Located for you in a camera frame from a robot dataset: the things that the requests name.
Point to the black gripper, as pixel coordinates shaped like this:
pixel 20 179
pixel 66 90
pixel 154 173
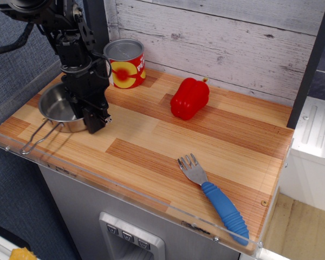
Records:
pixel 86 79

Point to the small steel pot with handle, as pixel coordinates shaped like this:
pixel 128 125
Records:
pixel 57 112

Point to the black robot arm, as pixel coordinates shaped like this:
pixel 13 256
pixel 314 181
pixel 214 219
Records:
pixel 62 22

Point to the red toy bell pepper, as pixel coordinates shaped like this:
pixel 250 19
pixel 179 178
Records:
pixel 191 96

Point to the red yellow peaches can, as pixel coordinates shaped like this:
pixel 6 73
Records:
pixel 127 63

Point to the clear acrylic table guard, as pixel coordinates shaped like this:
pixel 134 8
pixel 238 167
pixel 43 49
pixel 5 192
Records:
pixel 141 167

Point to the grey toy fridge cabinet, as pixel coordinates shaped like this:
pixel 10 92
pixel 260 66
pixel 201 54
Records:
pixel 109 225

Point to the yellow object bottom left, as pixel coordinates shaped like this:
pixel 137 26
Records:
pixel 22 254

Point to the white toy sink unit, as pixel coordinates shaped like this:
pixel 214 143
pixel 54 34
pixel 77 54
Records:
pixel 303 176

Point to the dark grey left post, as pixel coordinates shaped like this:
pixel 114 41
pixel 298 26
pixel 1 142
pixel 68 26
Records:
pixel 97 21

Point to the dark grey post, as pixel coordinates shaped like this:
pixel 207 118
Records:
pixel 97 21
pixel 308 76

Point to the fork with blue handle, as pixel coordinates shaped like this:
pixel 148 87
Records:
pixel 230 216

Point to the dark grey right post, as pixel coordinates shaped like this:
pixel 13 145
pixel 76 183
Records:
pixel 308 76

